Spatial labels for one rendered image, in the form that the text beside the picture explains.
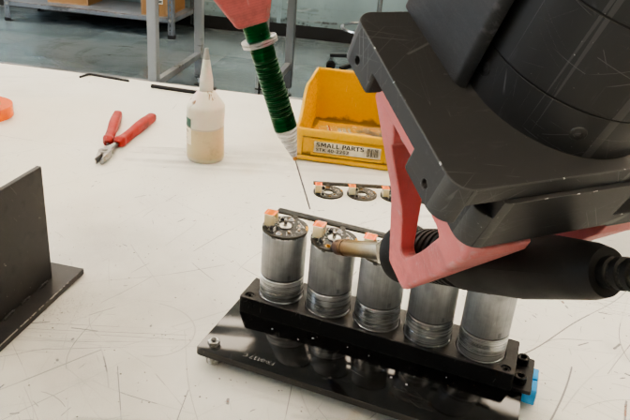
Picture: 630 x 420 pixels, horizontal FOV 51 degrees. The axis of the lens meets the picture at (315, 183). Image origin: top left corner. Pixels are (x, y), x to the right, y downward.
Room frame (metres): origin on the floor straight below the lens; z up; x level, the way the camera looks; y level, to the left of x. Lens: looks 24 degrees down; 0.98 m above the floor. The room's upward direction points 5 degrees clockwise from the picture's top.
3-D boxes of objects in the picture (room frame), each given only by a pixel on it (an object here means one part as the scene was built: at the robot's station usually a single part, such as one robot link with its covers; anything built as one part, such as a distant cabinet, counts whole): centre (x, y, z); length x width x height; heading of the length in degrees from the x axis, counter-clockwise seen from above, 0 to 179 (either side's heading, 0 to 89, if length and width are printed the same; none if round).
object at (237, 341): (0.28, -0.03, 0.76); 0.16 x 0.07 x 0.01; 71
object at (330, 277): (0.31, -0.01, 0.79); 0.02 x 0.02 x 0.05
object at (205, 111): (0.56, 0.10, 0.80); 0.03 x 0.03 x 0.10
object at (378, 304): (0.30, -0.04, 0.79); 0.02 x 0.02 x 0.05
